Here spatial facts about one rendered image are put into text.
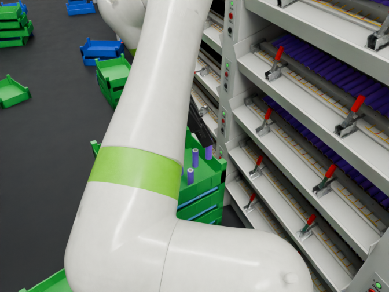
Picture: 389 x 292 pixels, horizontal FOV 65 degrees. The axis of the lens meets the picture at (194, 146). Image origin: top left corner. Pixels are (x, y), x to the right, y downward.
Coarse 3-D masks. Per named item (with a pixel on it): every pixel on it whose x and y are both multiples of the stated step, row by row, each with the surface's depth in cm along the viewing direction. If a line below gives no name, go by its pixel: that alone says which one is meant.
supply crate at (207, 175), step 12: (192, 144) 98; (204, 156) 94; (192, 168) 93; (204, 168) 93; (216, 168) 90; (204, 180) 82; (216, 180) 86; (180, 192) 80; (192, 192) 83; (180, 204) 82
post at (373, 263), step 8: (384, 240) 61; (376, 248) 63; (384, 248) 61; (376, 256) 64; (384, 256) 62; (368, 264) 66; (376, 264) 64; (384, 264) 62; (360, 272) 69; (368, 272) 67; (376, 272) 65; (384, 272) 63; (352, 280) 73; (360, 280) 70; (384, 280) 63; (352, 288) 73; (360, 288) 71
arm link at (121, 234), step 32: (96, 160) 38; (128, 160) 35; (160, 160) 36; (96, 192) 35; (128, 192) 34; (160, 192) 36; (96, 224) 33; (128, 224) 33; (160, 224) 35; (64, 256) 35; (96, 256) 32; (128, 256) 32; (160, 256) 32; (96, 288) 32; (128, 288) 31
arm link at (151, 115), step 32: (160, 0) 44; (192, 0) 45; (160, 32) 42; (192, 32) 44; (160, 64) 41; (192, 64) 44; (128, 96) 40; (160, 96) 39; (128, 128) 37; (160, 128) 38
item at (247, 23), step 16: (240, 0) 85; (240, 16) 88; (256, 16) 90; (224, 32) 99; (240, 32) 91; (224, 48) 101; (224, 64) 104; (240, 80) 102; (224, 96) 111; (240, 128) 115; (224, 144) 122; (224, 192) 136
